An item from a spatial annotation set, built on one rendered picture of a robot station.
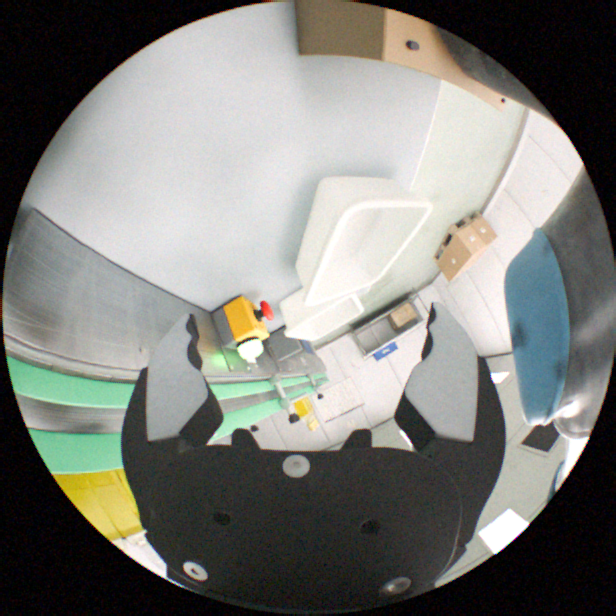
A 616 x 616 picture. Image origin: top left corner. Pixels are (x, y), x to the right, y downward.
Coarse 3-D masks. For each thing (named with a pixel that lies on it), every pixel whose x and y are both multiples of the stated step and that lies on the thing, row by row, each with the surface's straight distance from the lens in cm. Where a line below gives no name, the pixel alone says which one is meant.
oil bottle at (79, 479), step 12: (60, 480) 31; (72, 480) 31; (84, 480) 31; (72, 492) 31; (84, 492) 31; (84, 504) 32; (96, 504) 32; (96, 516) 32; (108, 528) 33; (120, 540) 33
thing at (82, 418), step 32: (32, 384) 20; (64, 384) 21; (96, 384) 22; (128, 384) 24; (224, 384) 38; (256, 384) 49; (288, 384) 70; (320, 384) 125; (32, 416) 20; (64, 416) 20; (96, 416) 22; (224, 416) 34; (256, 416) 43; (64, 448) 20; (96, 448) 21
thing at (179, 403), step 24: (168, 336) 11; (192, 336) 12; (168, 360) 10; (192, 360) 10; (168, 384) 9; (192, 384) 8; (168, 408) 8; (192, 408) 7; (216, 408) 8; (168, 432) 7; (192, 432) 8
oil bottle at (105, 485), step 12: (96, 480) 32; (108, 480) 32; (96, 492) 32; (108, 492) 32; (120, 492) 33; (108, 504) 32; (120, 504) 33; (132, 504) 34; (108, 516) 33; (120, 516) 33; (132, 516) 33; (120, 528) 33; (132, 528) 33; (132, 540) 34; (144, 540) 34
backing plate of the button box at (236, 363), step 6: (216, 330) 40; (222, 348) 39; (228, 348) 41; (228, 354) 40; (234, 354) 42; (228, 360) 39; (234, 360) 40; (240, 360) 43; (246, 360) 45; (228, 366) 38; (234, 366) 39; (240, 366) 41; (246, 366) 44; (234, 372) 39; (240, 372) 40; (246, 372) 43
